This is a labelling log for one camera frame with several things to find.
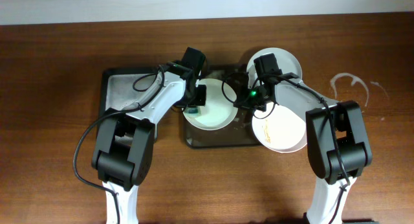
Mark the black soapy sponge tray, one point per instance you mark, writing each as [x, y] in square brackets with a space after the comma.
[121, 88]

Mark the pale blue plate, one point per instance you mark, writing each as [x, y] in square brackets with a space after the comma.
[287, 62]

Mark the pinkish white plate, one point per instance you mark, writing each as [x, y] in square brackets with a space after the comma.
[279, 129]

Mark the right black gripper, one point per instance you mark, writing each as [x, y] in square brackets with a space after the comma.
[243, 101]

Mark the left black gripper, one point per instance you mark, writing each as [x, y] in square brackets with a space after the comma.
[200, 94]

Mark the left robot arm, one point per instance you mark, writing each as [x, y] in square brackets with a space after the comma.
[122, 168]

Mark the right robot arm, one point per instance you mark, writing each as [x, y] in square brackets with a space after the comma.
[338, 148]

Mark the dark brown plate tray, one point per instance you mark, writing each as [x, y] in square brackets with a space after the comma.
[239, 132]

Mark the green yellow sponge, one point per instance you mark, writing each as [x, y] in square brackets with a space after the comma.
[195, 111]

